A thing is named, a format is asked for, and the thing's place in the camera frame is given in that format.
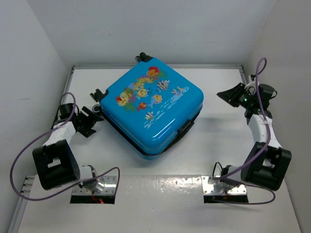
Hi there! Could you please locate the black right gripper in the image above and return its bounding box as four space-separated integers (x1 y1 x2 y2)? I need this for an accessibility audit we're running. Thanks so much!
217 83 255 109

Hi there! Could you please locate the dark blue suitcase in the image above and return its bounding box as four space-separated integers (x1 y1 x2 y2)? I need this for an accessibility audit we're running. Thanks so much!
90 52 204 158

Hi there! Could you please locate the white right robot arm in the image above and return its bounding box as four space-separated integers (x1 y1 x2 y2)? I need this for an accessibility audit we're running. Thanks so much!
217 83 292 191

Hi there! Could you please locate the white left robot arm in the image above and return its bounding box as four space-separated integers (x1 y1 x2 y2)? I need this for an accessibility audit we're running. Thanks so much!
33 103 104 190

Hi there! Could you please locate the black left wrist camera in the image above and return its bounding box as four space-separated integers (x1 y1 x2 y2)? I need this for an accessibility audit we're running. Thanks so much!
51 103 80 131

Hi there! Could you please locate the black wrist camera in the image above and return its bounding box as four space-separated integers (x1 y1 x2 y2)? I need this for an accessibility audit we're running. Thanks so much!
51 103 80 131
259 84 277 110

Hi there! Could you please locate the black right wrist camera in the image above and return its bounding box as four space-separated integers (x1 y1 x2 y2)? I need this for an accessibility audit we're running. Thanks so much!
259 84 277 110

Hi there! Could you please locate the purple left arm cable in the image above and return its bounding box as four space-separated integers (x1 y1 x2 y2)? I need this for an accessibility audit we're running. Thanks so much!
9 92 121 201

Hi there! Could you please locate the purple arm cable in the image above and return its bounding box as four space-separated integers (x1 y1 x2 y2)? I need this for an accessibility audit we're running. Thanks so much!
9 92 121 201
211 57 276 205

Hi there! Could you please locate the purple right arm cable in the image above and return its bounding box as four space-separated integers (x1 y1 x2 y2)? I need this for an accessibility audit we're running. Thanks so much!
211 57 276 205

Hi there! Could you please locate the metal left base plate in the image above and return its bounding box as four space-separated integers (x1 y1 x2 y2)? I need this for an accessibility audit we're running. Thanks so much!
71 175 117 196

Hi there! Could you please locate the metal base plate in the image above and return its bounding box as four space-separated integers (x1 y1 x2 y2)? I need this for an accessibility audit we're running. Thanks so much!
201 176 247 197
71 175 117 196

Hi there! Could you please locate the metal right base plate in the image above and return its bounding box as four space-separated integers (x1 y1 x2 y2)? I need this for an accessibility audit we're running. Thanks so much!
201 176 247 197

